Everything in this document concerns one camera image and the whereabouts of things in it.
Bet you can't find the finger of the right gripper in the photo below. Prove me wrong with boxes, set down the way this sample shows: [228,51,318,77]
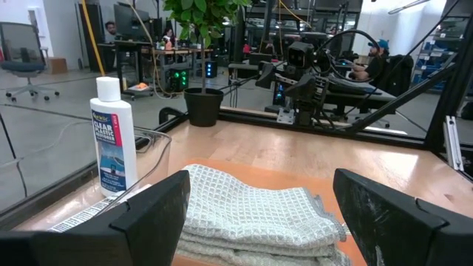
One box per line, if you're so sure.
[286,75,318,101]
[256,61,276,89]

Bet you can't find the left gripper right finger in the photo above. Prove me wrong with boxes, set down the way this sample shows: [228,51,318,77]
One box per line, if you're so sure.
[334,168,473,266]

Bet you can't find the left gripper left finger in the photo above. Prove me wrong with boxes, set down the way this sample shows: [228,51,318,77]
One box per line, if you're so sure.
[0,169,192,266]

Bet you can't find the gray waffle towel with tag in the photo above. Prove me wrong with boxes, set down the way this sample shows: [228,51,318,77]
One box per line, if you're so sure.
[177,163,348,256]

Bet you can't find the person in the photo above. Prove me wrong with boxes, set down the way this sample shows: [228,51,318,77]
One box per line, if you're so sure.
[347,38,392,83]
[103,21,118,44]
[162,27,177,49]

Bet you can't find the green potted plant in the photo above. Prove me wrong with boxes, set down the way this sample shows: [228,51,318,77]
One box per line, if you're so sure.
[162,0,252,128]

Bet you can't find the black office chair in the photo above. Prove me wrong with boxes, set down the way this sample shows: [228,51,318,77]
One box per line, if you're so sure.
[380,54,415,98]

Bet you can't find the black computer green lights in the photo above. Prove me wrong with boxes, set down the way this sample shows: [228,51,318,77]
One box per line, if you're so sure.
[168,68,190,92]

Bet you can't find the wooden office desk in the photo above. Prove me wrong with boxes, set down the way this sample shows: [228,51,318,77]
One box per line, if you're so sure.
[98,39,215,93]

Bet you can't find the large clear plastic bin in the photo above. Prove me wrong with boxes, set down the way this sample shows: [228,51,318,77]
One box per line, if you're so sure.
[47,125,174,233]

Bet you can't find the silver aluminium extrusion piece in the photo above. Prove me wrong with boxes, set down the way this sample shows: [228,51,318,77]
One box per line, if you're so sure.
[443,115,466,172]

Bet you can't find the blue storage bin shelf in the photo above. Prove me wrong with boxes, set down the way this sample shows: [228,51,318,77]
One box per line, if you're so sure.
[412,35,461,92]

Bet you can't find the black computer monitor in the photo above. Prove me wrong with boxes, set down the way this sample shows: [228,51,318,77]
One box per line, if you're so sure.
[113,1,151,41]

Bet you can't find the brown cardboard box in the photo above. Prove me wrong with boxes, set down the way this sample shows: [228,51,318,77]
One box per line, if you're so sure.
[47,57,69,75]

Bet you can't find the gray office chair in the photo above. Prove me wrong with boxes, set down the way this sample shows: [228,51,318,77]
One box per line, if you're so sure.
[0,21,61,103]

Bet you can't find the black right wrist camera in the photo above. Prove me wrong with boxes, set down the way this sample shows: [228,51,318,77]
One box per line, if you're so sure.
[287,41,316,70]

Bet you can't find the gray metal base plate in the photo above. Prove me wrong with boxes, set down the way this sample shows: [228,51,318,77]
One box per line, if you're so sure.
[276,107,296,125]

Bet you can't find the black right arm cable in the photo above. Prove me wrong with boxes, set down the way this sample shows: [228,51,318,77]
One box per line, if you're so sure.
[313,28,384,86]

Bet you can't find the yellow cable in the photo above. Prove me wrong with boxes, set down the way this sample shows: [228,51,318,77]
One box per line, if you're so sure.
[80,0,107,78]

